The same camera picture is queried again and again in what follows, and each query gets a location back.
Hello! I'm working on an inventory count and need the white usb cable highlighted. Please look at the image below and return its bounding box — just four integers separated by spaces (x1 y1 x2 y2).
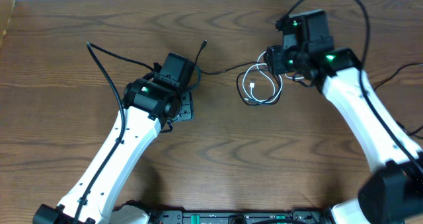
242 51 305 104

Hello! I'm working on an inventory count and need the black usb cable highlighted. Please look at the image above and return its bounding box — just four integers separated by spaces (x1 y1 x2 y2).
194 40 284 107
373 63 423 139

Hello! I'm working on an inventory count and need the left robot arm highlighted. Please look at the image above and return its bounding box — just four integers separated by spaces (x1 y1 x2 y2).
32 79 193 223

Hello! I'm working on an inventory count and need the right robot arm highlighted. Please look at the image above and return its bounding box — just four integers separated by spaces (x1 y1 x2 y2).
264 46 422 223

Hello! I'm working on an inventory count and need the brown cardboard panel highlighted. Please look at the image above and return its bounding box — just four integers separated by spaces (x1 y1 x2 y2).
0 0 16 47

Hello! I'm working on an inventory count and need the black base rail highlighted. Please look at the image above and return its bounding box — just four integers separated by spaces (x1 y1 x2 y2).
112 200 334 224

